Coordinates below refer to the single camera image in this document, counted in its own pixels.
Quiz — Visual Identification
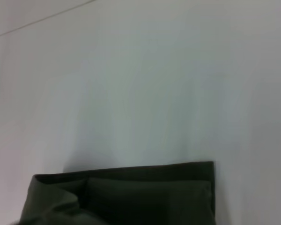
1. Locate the dark green FREE t-shirt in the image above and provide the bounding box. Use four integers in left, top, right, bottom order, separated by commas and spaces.
18, 161, 216, 225

